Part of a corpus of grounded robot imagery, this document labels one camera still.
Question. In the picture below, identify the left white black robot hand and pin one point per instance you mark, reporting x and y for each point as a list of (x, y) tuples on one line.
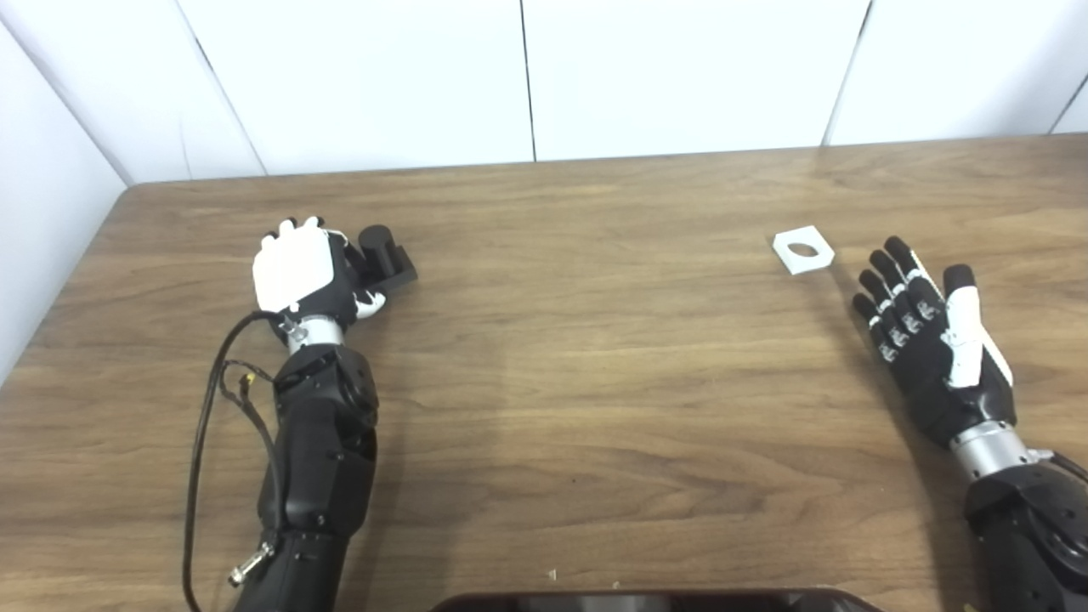
[(293, 268)]

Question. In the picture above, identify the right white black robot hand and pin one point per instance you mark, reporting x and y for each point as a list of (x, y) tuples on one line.
[(956, 399)]

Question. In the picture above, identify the black peg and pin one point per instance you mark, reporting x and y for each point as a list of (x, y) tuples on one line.
[(387, 259)]

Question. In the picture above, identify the white square piece with hole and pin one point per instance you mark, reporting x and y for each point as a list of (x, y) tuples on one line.
[(786, 252)]

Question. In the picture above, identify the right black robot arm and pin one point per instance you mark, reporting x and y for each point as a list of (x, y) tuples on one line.
[(1037, 544)]

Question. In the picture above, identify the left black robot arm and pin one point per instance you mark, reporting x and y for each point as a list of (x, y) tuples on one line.
[(327, 459)]

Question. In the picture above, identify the dark glossy robot torso edge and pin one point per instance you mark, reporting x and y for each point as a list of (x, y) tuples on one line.
[(663, 603)]

